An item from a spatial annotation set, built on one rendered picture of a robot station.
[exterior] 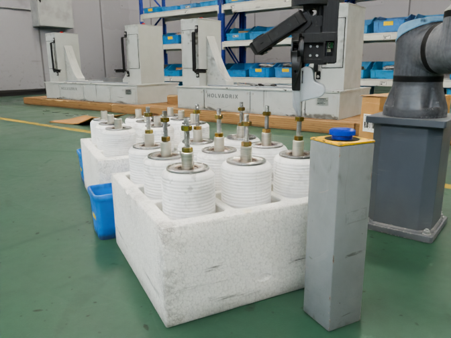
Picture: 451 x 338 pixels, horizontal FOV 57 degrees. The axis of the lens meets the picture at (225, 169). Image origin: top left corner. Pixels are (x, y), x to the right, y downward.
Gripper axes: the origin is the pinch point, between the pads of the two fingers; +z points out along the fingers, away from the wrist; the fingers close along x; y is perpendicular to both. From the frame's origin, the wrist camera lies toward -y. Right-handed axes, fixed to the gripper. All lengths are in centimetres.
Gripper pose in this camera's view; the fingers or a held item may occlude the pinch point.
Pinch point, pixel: (295, 108)
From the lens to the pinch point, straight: 82.9
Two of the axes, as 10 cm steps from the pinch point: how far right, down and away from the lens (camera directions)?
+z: 0.1, 9.7, 2.4
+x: 2.7, -2.4, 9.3
